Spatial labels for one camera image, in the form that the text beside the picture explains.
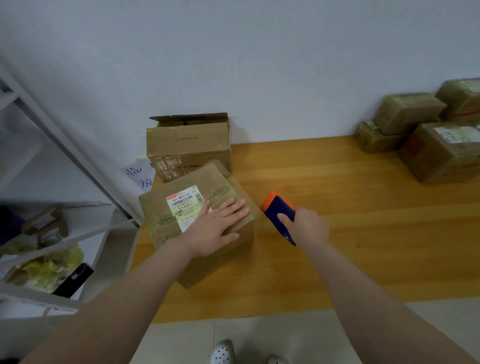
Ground person's right hand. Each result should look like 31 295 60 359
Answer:
276 207 331 254

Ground person's left hand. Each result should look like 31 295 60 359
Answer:
178 197 252 261

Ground blue orange tape dispenser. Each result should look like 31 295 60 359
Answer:
260 191 300 247

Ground large green-printed cardboard box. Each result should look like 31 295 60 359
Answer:
138 159 257 290

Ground stack of cardboard boxes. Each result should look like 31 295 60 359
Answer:
145 112 233 183

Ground box barcode label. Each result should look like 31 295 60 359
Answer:
354 120 411 155

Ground cube red-printed cardboard box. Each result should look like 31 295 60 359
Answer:
397 121 480 186

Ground small open-flap cardboard box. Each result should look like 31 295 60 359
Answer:
373 92 449 136

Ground squat red-printed cardboard box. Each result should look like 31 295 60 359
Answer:
436 78 480 118

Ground person's right forearm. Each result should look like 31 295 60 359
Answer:
300 240 477 364

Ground person's left forearm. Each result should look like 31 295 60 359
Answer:
22 240 200 364

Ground wooden table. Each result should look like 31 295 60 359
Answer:
131 135 480 325

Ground black mobile phone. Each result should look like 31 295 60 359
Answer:
52 262 95 299

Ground small open carton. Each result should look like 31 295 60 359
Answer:
21 206 70 249

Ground yellow plastic bag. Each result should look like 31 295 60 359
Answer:
3 243 85 295

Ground grey metal shelf rack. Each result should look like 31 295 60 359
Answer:
0 63 142 320

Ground white paper wall sign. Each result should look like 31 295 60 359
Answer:
121 159 157 193

